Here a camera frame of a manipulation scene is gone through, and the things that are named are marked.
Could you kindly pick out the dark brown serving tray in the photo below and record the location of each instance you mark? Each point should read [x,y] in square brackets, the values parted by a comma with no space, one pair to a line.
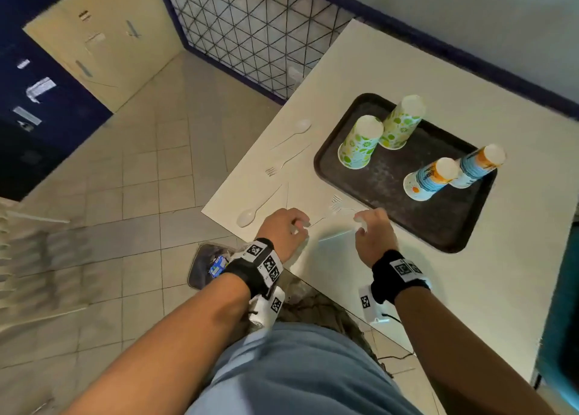
[393,188]

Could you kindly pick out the person's left forearm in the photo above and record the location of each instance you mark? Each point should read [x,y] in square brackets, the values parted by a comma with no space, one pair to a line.
[172,342]

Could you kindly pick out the blue orange paper cup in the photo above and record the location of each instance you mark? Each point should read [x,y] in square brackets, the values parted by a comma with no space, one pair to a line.
[427,182]
[477,164]

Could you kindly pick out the dark blue cabinet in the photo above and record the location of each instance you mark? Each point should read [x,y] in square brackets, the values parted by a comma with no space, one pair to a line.
[40,121]

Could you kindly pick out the person's left hand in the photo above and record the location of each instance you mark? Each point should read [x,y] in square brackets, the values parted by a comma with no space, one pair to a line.
[278,229]

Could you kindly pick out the blue packet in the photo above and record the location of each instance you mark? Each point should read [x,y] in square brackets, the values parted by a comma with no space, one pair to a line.
[219,266]

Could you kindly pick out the person's camouflage trousers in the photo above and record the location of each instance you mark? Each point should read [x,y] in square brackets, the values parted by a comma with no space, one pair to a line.
[325,308]

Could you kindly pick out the grey waste bin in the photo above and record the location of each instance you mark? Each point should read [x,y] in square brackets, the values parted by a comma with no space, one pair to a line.
[203,265]

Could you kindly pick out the person's grey blue shirt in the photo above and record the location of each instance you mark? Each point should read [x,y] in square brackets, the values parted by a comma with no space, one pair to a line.
[298,374]

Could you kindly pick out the white plastic chair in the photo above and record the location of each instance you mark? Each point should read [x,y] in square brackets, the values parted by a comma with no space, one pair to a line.
[27,270]

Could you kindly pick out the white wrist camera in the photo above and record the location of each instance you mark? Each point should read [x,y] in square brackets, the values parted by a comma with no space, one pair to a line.
[371,304]
[267,308]

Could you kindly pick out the teal furniture piece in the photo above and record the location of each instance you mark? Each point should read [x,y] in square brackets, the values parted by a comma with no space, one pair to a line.
[561,319]

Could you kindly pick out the cream cabinet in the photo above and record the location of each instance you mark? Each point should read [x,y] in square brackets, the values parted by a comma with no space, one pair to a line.
[113,44]

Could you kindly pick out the white plastic spoon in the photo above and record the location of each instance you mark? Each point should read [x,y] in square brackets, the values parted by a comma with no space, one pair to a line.
[247,217]
[299,127]

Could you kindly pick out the white wall socket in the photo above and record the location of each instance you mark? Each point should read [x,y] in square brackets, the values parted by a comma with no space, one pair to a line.
[295,75]

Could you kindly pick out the white plastic fork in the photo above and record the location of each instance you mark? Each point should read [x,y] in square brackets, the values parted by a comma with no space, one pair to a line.
[322,216]
[278,166]
[340,209]

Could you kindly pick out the person's right fingers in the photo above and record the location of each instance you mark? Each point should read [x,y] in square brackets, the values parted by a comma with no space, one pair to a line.
[363,222]

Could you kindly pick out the green patterned paper cup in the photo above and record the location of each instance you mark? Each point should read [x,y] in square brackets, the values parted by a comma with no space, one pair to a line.
[401,123]
[360,143]

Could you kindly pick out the person's right forearm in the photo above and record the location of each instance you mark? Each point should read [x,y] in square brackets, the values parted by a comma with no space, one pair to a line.
[452,351]

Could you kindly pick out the person's left fingers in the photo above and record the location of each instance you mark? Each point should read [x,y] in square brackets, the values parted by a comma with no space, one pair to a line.
[301,224]

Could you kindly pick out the white plastic knife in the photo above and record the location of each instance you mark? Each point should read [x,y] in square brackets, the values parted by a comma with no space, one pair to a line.
[287,195]
[360,225]

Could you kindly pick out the person's right hand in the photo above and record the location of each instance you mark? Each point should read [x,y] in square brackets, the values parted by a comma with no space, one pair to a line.
[377,236]

